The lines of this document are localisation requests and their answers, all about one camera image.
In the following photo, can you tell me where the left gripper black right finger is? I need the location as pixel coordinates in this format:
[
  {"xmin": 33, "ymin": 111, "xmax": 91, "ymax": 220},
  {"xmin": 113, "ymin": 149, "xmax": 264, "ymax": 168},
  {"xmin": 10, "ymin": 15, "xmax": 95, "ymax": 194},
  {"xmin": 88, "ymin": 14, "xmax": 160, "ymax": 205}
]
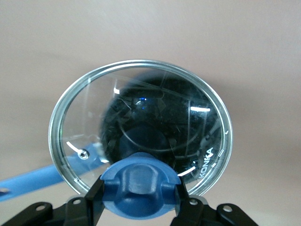
[{"xmin": 170, "ymin": 181, "xmax": 260, "ymax": 226}]

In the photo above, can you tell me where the black pot with blue handle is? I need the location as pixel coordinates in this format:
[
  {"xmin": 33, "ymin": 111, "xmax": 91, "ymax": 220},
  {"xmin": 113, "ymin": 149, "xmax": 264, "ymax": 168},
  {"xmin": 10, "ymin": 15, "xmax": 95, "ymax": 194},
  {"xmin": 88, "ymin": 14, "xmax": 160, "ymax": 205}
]
[{"xmin": 0, "ymin": 72, "xmax": 221, "ymax": 203}]

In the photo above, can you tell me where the glass lid with blue knob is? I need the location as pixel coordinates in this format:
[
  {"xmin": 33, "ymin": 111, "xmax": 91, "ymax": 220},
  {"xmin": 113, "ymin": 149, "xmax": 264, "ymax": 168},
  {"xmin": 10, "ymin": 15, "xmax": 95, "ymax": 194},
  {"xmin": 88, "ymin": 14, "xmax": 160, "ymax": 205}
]
[{"xmin": 48, "ymin": 58, "xmax": 234, "ymax": 218}]

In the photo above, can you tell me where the brown table cover sheet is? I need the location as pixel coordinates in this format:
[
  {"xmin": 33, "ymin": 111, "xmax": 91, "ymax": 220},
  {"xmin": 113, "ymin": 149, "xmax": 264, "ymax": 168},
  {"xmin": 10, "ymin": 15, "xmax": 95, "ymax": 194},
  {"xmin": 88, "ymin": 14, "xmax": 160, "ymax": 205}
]
[{"xmin": 0, "ymin": 0, "xmax": 301, "ymax": 226}]

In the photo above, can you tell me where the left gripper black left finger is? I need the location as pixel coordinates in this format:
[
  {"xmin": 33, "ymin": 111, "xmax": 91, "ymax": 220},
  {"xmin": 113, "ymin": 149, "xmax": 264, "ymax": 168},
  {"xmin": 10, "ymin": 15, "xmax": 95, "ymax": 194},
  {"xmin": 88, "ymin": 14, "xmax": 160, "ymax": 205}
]
[{"xmin": 0, "ymin": 176, "xmax": 106, "ymax": 226}]

